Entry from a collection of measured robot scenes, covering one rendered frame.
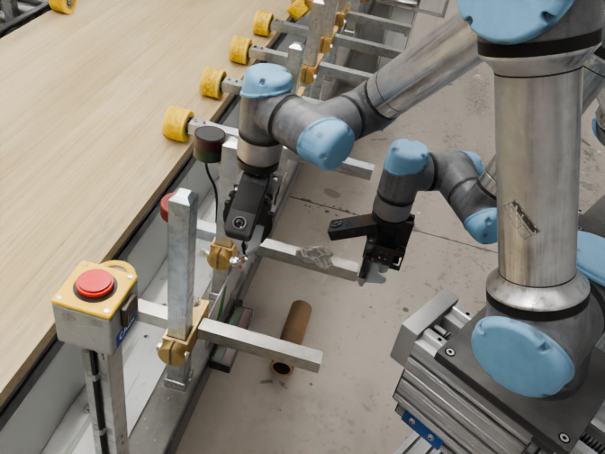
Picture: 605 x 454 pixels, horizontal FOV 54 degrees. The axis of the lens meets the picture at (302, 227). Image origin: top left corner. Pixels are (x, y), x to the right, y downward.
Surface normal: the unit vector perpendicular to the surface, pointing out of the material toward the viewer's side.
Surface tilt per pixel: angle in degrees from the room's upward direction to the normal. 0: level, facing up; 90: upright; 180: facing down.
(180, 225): 90
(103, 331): 90
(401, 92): 102
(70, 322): 90
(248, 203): 28
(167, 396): 0
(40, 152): 0
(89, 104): 0
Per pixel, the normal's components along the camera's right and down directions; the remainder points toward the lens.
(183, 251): -0.23, 0.59
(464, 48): -0.47, 0.67
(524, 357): -0.66, 0.51
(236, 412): 0.15, -0.76
